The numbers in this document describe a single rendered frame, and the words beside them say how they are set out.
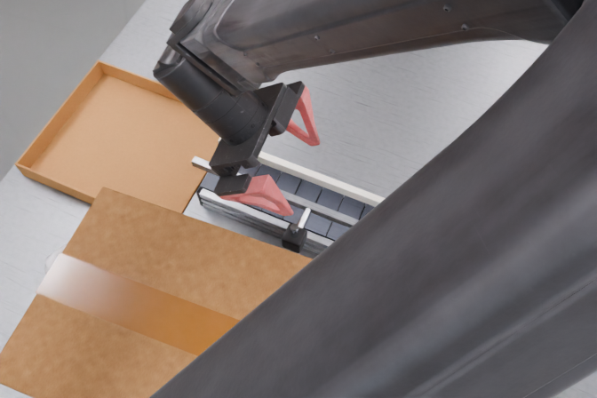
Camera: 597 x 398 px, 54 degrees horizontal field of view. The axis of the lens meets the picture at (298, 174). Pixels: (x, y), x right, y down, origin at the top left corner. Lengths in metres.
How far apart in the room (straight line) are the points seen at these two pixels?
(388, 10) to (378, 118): 0.86
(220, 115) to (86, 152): 0.60
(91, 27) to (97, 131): 1.43
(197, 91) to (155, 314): 0.25
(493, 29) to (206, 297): 0.49
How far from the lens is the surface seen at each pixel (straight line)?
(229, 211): 1.00
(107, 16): 2.59
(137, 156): 1.11
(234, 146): 0.60
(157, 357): 0.66
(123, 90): 1.21
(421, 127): 1.14
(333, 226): 0.95
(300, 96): 0.63
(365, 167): 1.07
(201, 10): 0.50
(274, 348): 0.16
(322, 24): 0.32
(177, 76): 0.55
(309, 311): 0.16
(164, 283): 0.68
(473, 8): 0.24
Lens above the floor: 1.74
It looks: 60 degrees down
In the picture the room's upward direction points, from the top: straight up
